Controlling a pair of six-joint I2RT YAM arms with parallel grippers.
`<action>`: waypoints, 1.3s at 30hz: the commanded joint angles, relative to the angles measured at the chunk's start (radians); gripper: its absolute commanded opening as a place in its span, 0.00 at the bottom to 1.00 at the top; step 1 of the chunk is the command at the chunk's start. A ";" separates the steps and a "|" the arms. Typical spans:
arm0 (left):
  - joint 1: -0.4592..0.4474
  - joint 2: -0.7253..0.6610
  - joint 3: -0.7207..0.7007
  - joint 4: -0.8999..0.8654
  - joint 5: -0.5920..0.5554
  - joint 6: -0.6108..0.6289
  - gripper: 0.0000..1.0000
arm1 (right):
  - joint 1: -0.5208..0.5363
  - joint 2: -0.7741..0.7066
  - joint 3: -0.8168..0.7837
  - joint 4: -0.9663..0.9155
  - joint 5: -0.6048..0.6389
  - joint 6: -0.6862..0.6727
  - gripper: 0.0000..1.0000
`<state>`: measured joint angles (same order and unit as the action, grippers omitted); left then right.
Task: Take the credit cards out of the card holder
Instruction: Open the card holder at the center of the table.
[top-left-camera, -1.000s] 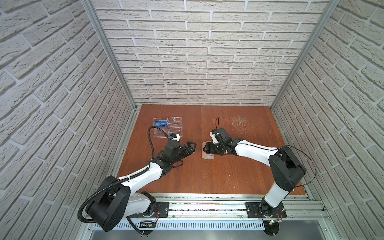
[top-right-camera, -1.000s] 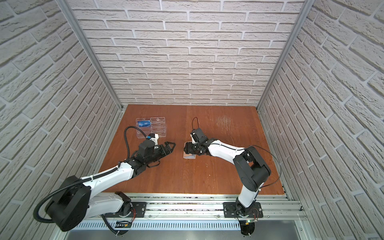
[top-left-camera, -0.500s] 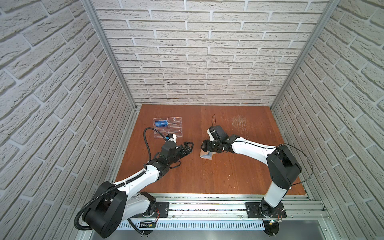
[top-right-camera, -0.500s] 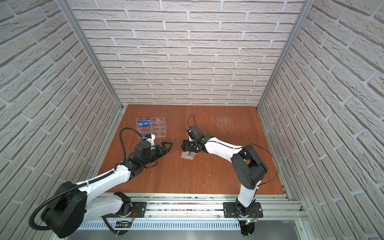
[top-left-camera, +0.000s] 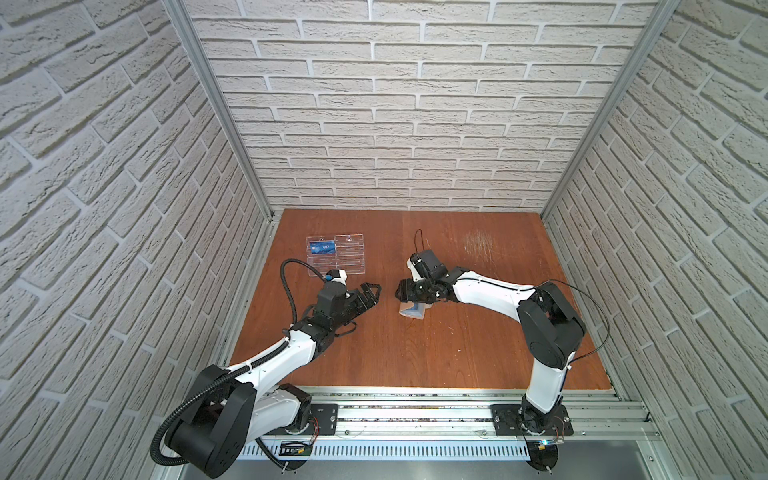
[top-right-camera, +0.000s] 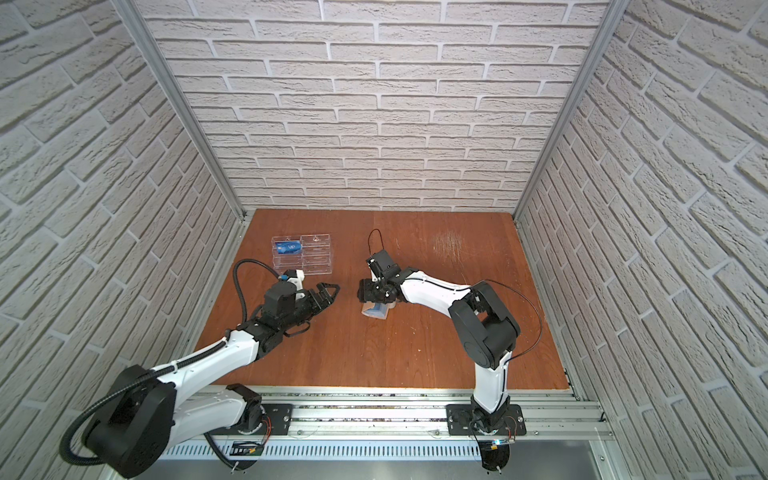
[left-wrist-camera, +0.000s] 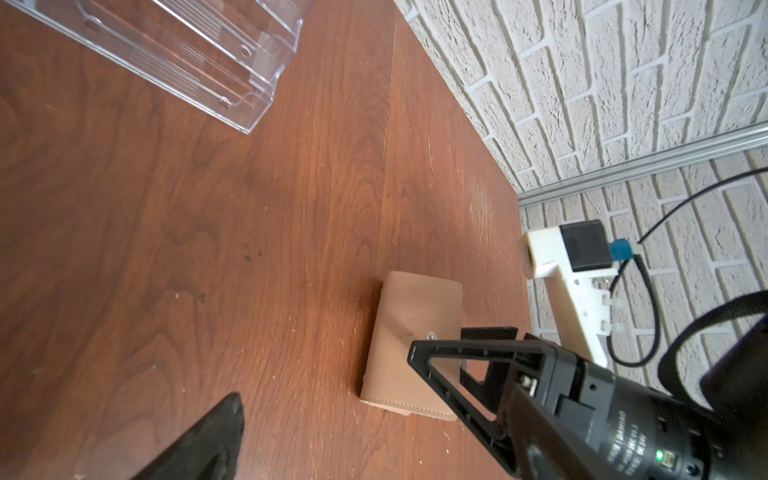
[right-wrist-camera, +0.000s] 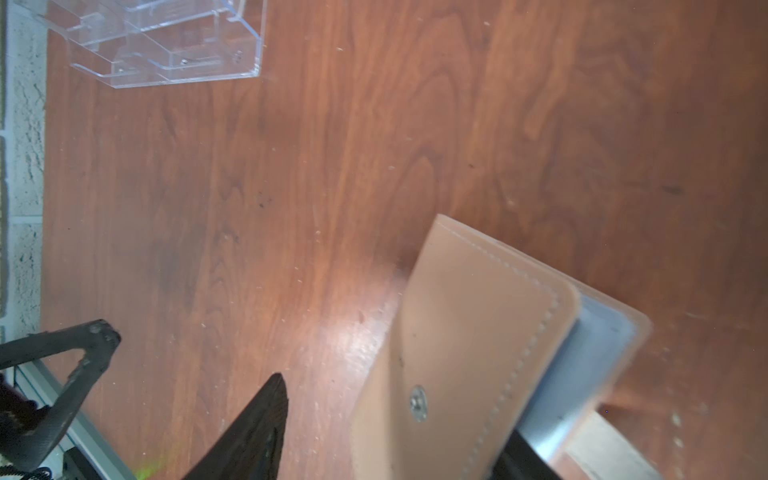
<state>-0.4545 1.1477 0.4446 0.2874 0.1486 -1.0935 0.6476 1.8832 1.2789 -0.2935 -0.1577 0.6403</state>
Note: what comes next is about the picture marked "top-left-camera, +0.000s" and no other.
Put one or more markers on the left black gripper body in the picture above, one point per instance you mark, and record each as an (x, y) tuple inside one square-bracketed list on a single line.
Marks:
[(355, 301)]

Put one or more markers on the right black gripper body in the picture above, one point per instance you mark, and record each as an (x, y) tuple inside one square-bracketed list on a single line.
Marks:
[(418, 291)]

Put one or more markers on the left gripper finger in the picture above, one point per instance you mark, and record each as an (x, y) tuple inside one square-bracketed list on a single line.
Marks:
[(370, 290), (363, 304)]

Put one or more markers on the tan leather card holder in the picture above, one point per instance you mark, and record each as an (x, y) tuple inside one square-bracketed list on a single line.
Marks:
[(413, 310)]

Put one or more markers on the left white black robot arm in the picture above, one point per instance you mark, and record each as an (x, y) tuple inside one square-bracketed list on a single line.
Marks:
[(227, 408)]

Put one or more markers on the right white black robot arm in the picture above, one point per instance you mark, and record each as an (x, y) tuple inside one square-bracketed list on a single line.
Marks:
[(552, 328)]

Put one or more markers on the clear plastic organizer box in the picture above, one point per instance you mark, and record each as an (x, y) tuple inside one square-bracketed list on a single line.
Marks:
[(349, 254)]

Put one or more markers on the blue item in box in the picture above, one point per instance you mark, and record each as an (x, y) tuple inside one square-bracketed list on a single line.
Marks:
[(322, 247)]

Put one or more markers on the perforated metal vent strip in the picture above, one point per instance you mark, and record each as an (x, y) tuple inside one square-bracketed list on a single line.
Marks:
[(437, 450)]

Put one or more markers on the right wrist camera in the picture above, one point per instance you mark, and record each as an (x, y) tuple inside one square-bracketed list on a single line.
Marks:
[(425, 265)]

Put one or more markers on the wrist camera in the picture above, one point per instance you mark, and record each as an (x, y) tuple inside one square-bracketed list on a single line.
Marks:
[(336, 275), (425, 265)]

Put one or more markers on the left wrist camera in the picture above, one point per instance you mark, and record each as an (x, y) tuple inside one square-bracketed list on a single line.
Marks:
[(336, 275)]

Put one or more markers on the aluminium rail frame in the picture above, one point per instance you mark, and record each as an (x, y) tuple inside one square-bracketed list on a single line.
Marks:
[(613, 438)]

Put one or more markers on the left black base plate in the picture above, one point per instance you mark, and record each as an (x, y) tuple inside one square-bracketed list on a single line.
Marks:
[(321, 419)]

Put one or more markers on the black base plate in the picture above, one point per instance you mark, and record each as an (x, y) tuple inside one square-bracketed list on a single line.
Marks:
[(321, 419), (518, 420)]

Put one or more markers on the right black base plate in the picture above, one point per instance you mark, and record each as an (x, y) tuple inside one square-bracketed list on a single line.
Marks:
[(518, 420)]

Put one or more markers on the left corner aluminium post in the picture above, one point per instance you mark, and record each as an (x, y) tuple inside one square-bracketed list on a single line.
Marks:
[(193, 46)]

